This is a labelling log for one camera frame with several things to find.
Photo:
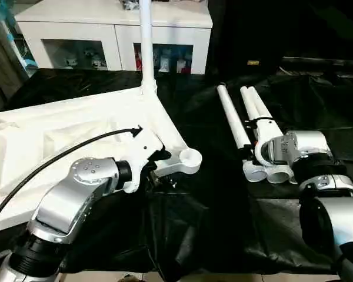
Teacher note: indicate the white plastic table top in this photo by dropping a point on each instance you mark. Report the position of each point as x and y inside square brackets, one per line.
[47, 135]

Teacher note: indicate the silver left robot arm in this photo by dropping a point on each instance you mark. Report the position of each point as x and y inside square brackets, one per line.
[70, 200]

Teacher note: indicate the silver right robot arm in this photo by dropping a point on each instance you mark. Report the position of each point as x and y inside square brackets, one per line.
[323, 176]

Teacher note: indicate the black plastic mat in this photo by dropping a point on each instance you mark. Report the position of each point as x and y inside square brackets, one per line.
[317, 100]

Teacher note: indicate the small yellow tag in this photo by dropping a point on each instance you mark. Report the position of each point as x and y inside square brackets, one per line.
[253, 62]

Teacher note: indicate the white sideboard cabinet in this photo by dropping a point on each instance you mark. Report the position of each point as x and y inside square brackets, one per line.
[106, 23]

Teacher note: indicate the grey toy figure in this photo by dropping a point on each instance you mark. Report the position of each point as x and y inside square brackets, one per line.
[132, 4]

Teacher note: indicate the beige curtain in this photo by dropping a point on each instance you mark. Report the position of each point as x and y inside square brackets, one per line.
[3, 64]

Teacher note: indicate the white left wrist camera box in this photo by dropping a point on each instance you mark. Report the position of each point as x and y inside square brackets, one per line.
[141, 155]

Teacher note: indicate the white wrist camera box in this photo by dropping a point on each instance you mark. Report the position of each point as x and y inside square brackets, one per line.
[266, 138]
[141, 155]

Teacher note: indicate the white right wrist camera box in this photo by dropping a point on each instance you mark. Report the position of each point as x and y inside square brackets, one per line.
[266, 138]

